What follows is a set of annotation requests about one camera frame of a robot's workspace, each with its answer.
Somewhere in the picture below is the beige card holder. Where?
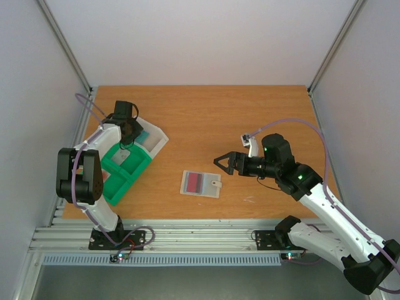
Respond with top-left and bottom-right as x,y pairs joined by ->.
180,170 -> 223,198

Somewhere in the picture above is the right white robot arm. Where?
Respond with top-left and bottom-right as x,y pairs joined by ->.
214,134 -> 399,295

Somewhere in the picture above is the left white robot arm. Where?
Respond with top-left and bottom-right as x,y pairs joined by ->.
56,101 -> 143,249

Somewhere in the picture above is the teal card in box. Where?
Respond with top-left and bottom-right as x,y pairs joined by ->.
135,130 -> 149,144

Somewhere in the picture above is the red striped card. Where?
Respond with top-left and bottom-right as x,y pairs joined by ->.
184,172 -> 203,194

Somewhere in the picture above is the red dot card in tray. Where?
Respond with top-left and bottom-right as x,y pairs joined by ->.
77,168 -> 109,181

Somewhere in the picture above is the translucent white plastic box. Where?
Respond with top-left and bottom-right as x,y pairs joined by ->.
134,117 -> 169,159

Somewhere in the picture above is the green plastic tray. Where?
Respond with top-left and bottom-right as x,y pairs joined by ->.
101,144 -> 153,206

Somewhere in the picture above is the right small circuit board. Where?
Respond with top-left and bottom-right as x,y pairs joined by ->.
281,252 -> 303,261

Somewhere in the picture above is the small circuit board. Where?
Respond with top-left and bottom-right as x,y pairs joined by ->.
281,252 -> 303,261
109,253 -> 130,263

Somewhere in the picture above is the left small circuit board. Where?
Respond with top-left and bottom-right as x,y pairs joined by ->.
109,253 -> 130,263

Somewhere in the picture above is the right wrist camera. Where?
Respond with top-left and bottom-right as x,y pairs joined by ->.
241,134 -> 259,158

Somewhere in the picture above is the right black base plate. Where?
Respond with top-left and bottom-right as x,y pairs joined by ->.
251,230 -> 304,252

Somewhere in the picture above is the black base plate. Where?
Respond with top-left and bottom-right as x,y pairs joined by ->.
251,230 -> 304,252
88,229 -> 147,251

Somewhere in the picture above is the grey slotted cable duct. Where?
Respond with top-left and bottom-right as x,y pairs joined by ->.
42,253 -> 281,267

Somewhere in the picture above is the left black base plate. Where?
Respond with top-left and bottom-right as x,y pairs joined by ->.
88,229 -> 147,251

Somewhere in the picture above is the aluminium front rail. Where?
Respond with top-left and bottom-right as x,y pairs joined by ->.
29,217 -> 281,253

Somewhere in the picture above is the left aluminium corner post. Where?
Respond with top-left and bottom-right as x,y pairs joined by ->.
35,0 -> 93,94

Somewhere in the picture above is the aluminium corner post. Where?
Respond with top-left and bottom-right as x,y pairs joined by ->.
35,0 -> 93,94
307,0 -> 368,94

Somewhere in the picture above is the right aluminium corner post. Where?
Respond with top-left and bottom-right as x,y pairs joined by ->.
307,0 -> 368,94

